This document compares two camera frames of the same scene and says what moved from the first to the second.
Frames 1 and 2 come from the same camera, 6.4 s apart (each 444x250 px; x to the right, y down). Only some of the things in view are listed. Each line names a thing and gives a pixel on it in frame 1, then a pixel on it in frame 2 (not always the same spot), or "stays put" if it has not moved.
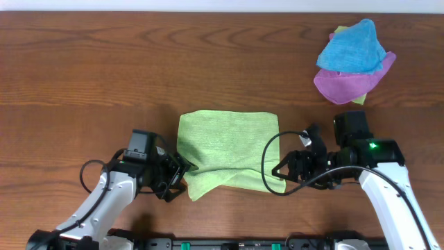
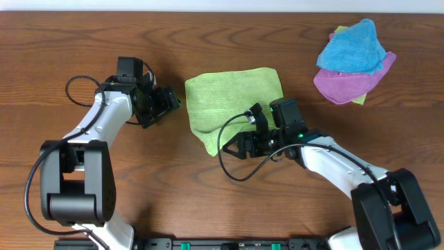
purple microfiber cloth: x=341 y=88 stays put
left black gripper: x=172 y=175 -> x=161 y=104
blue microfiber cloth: x=354 y=49 stays put
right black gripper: x=295 y=157 -> x=243 y=138
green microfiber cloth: x=227 y=147 -> x=213 y=97
